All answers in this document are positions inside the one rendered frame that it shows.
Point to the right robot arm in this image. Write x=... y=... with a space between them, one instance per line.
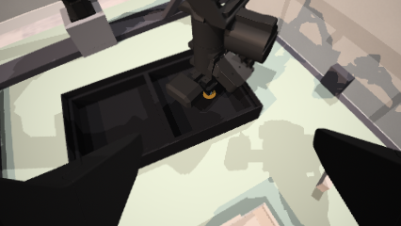
x=244 y=32

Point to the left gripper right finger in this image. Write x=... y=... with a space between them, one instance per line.
x=366 y=175

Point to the orange round disc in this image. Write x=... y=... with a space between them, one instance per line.
x=211 y=96

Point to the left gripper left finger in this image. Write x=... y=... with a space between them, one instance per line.
x=89 y=191

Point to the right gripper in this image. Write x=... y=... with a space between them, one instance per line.
x=188 y=89

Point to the pale pink rectangular block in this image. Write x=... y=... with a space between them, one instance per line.
x=324 y=183

